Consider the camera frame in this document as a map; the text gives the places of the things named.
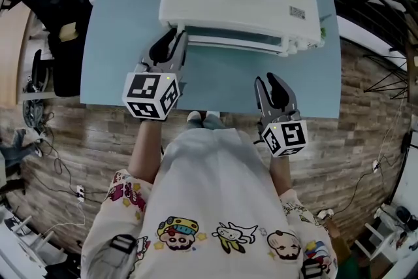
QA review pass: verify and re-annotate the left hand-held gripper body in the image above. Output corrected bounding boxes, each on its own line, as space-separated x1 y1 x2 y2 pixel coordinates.
122 57 184 122

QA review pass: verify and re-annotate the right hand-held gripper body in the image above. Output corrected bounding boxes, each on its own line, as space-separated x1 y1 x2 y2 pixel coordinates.
259 108 310 159

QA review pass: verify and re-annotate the glass toaster oven door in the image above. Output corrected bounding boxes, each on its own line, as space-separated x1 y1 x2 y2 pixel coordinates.
186 25 285 56

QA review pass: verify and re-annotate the white toaster oven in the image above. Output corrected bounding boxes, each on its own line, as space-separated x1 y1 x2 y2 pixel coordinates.
158 0 323 58

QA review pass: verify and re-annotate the person's left forearm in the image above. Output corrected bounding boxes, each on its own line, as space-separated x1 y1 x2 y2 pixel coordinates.
127 119 163 188

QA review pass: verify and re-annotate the person's right forearm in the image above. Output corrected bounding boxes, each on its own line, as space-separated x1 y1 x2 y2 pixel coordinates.
267 153 293 197

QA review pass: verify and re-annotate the person's right leg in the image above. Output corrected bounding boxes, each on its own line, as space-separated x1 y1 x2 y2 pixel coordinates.
202 110 227 130

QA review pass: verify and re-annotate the person's leg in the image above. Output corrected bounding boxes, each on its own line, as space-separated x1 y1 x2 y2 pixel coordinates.
202 110 227 130
185 110 203 129

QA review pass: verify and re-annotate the person's left leg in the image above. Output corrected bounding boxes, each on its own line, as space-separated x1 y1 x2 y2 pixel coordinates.
185 110 203 129

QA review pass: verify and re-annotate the person's white cartoon print shirt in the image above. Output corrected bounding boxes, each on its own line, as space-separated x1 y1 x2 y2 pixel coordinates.
80 127 339 279

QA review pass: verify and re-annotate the black office chair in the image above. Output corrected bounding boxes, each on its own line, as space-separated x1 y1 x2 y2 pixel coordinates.
18 0 95 98

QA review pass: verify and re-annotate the wooden desk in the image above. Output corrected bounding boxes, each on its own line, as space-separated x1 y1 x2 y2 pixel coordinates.
0 3 35 106

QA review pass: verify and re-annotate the white stool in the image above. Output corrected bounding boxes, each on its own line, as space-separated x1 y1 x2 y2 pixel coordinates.
0 214 66 279

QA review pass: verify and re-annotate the black backpack strap buckle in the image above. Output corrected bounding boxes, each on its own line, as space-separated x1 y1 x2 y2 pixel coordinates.
301 259 329 279
108 233 138 254

